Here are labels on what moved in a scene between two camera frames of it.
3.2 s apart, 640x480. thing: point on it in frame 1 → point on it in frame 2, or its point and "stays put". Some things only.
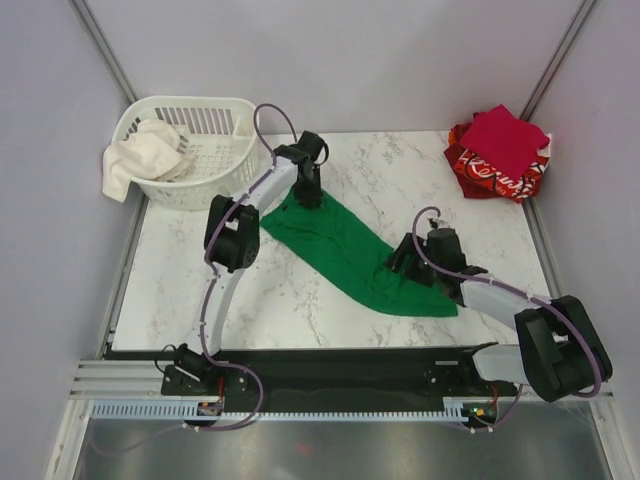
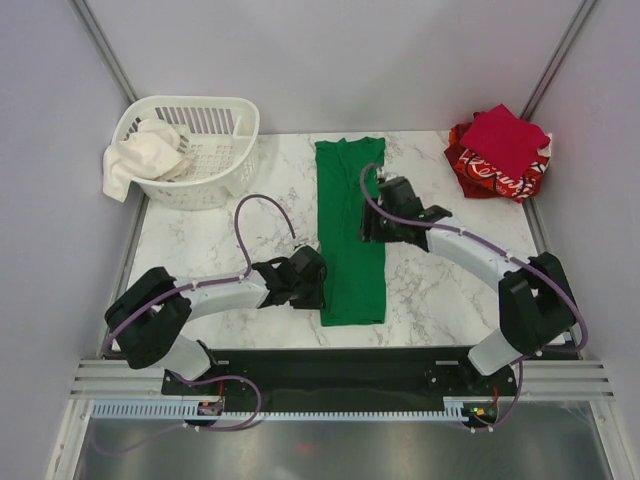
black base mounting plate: (366, 375) stays put
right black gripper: (406, 247) → (371, 233)
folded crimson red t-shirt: (504, 141) stays put
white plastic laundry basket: (220, 134) stays put
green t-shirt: (357, 258) → (355, 269)
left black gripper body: (309, 191) → (308, 295)
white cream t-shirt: (151, 151) stays put
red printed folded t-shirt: (482, 181) stays put
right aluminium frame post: (557, 59) stays put
